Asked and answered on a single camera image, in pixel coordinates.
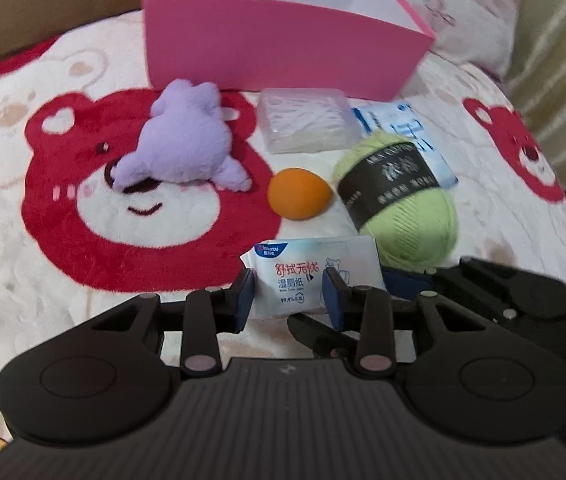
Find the white wet wipes pack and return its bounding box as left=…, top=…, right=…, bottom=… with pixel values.
left=241, top=235, right=384, bottom=318

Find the green yarn ball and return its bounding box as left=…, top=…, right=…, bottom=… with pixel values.
left=333, top=130, right=459, bottom=272

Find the orange makeup sponge egg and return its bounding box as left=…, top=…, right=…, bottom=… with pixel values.
left=267, top=168, right=333, bottom=221

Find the blue white tissue pack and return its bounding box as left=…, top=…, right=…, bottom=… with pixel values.
left=351, top=101, right=458, bottom=190

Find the clear plastic box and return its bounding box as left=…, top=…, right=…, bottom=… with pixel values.
left=257, top=88, right=362, bottom=154

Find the purple plush toy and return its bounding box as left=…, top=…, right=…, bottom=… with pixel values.
left=112, top=79, right=251, bottom=192

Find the red bear blanket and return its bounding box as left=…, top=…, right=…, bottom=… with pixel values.
left=0, top=12, right=566, bottom=449

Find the pink cardboard box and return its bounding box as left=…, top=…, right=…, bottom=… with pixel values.
left=142, top=0, right=434, bottom=101

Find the pink floral quilt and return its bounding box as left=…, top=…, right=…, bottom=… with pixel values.
left=407, top=0, right=518, bottom=80

